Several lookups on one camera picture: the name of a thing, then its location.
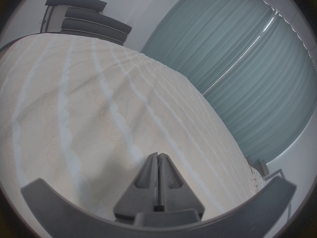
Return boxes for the bed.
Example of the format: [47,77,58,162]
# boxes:
[0,32,285,224]

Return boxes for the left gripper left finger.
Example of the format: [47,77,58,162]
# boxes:
[114,153,159,222]

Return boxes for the black chest of drawers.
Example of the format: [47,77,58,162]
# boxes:
[40,0,133,46]

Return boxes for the grey bedside table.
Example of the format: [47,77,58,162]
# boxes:
[246,156,268,180]

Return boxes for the blue-green curtain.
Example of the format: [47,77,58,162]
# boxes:
[203,15,317,164]
[140,0,276,94]

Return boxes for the white printed pillow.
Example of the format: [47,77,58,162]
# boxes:
[250,167,266,194]

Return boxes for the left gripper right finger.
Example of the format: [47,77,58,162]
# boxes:
[158,153,206,219]

